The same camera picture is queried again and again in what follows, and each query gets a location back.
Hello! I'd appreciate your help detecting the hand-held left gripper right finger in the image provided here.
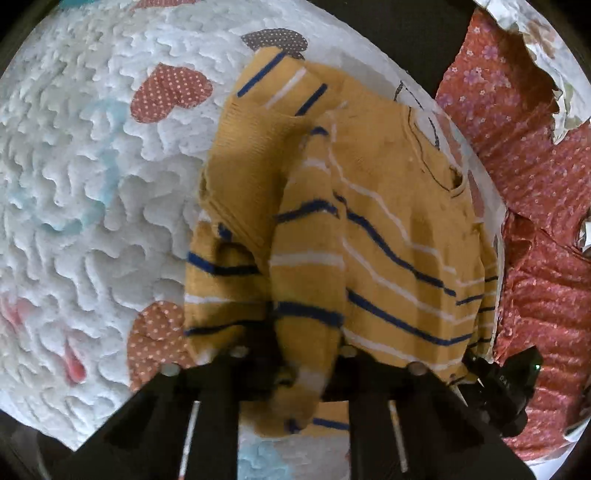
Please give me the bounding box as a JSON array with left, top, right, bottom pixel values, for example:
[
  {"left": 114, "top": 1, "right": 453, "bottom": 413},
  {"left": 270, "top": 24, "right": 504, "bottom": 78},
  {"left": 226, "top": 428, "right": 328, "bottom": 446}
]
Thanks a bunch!
[{"left": 321, "top": 345, "right": 537, "bottom": 480}]

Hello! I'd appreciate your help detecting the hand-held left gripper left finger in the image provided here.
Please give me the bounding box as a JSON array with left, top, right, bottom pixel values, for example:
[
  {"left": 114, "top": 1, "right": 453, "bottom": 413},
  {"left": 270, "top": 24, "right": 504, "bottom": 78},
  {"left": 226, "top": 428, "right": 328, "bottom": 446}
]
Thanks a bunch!
[{"left": 50, "top": 345, "right": 296, "bottom": 480}]

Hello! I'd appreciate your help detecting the yellow striped sweater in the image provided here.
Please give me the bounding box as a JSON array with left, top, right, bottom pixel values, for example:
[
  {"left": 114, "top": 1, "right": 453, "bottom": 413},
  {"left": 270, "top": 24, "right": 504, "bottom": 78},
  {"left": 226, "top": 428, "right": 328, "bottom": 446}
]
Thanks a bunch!
[{"left": 184, "top": 47, "right": 500, "bottom": 438}]

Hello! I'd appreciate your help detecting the orange floral cloth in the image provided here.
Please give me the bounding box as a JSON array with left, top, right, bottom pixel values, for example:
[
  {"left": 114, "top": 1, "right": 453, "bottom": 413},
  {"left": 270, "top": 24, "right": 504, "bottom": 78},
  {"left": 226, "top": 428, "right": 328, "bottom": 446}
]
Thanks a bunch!
[{"left": 434, "top": 8, "right": 591, "bottom": 462}]

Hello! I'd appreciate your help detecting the white quilted heart blanket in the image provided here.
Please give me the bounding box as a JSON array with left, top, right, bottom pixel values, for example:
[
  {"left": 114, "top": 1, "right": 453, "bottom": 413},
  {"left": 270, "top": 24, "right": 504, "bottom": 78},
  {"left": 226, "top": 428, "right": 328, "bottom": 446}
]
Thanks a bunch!
[{"left": 0, "top": 0, "right": 509, "bottom": 480}]

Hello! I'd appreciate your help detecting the dark cloth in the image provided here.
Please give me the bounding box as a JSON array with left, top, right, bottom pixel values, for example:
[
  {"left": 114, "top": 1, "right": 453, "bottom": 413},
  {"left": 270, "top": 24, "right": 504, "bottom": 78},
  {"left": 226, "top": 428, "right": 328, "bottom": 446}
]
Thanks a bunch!
[{"left": 305, "top": 0, "right": 474, "bottom": 95}]

